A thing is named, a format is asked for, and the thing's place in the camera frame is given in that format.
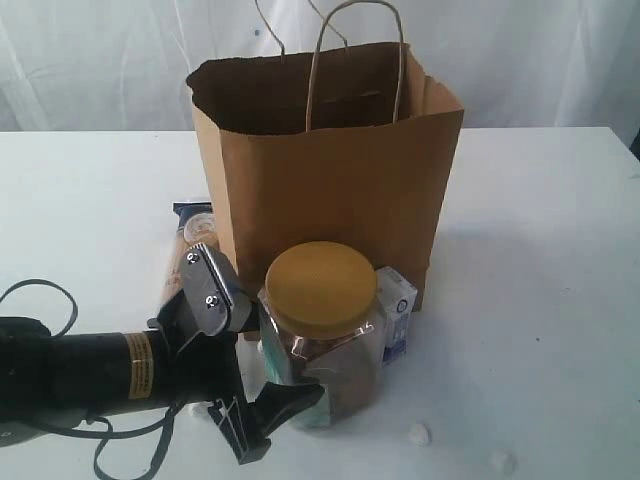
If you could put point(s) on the small blue white milk carton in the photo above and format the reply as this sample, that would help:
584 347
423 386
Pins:
396 297

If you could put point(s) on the white crumb near jar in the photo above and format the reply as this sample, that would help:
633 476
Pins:
419 434

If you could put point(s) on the white crumb near spaghetti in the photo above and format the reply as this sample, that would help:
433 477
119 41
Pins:
199 410

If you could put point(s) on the clear jar with yellow lid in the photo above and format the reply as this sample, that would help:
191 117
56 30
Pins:
320 324

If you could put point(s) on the white backdrop curtain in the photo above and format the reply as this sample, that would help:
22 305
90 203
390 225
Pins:
122 65

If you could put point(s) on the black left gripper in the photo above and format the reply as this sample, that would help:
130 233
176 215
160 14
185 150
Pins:
194 341

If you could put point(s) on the large brown paper bag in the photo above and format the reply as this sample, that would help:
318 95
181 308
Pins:
351 145

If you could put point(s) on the white crumb at front right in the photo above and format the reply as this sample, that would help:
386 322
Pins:
503 461

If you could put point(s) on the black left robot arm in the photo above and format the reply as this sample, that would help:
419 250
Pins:
51 383

